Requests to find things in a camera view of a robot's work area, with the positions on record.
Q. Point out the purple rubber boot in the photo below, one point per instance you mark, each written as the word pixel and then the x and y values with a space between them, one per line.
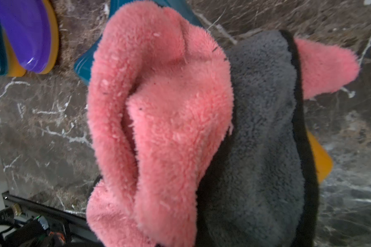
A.
pixel 32 31

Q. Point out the teal rubber boot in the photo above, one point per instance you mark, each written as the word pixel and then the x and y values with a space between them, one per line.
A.
pixel 82 68
pixel 0 52

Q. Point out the pink microfiber cloth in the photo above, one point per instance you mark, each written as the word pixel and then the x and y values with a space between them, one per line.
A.
pixel 200 147

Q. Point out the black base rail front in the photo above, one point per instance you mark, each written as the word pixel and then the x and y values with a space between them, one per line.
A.
pixel 74 228

